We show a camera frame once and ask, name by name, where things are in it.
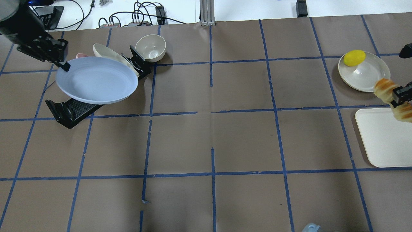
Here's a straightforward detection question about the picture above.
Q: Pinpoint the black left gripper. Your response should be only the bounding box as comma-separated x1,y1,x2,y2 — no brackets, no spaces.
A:
6,13,71,72

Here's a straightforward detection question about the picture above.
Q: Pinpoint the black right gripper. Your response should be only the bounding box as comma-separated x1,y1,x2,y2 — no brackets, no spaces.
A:
390,43,412,108

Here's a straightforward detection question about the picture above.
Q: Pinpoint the striped bread roll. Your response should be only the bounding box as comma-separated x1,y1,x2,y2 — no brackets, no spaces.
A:
373,78,412,123

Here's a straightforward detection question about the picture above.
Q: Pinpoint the blue plate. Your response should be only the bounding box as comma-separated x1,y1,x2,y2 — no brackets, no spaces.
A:
56,57,138,105

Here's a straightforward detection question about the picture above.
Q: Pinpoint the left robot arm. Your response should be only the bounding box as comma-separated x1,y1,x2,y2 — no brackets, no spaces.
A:
0,0,70,72

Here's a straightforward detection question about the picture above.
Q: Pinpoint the pink plate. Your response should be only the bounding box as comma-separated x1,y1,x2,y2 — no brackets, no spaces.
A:
76,53,89,59

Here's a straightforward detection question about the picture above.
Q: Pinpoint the cream plate with lemon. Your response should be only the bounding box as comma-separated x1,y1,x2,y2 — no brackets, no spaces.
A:
338,52,391,92

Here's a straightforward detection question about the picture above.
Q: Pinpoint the cream plate in rack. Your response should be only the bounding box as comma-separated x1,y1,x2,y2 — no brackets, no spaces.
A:
93,43,139,77

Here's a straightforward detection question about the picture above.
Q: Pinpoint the black dish rack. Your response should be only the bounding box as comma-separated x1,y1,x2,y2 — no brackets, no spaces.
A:
45,46,151,129

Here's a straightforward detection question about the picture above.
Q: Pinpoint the white rectangular tray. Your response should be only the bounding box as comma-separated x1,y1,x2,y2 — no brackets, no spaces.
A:
355,108,412,168

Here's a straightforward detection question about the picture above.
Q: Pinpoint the black monitor stand base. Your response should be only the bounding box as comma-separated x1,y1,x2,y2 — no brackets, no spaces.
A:
32,5,64,30

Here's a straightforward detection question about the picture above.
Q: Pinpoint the yellow lemon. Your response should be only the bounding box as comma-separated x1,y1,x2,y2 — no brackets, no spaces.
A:
343,50,366,67

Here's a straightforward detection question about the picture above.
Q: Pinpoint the cream bowl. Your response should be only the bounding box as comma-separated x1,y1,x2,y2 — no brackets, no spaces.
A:
135,35,166,63

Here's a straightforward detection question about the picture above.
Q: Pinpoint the black power adapter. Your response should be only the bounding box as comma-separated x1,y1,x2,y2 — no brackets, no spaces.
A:
155,5,166,25

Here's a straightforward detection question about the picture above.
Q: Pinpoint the black power brick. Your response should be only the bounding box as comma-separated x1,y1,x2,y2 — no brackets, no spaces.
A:
295,0,308,18

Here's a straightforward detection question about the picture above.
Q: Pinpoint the aluminium frame post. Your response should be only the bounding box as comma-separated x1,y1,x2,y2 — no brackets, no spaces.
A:
200,0,215,26

